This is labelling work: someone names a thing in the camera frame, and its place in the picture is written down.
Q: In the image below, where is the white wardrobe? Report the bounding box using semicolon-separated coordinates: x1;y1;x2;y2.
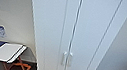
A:
15;0;127;70

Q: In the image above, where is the orange folding stand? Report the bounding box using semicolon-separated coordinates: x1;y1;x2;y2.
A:
2;53;33;70

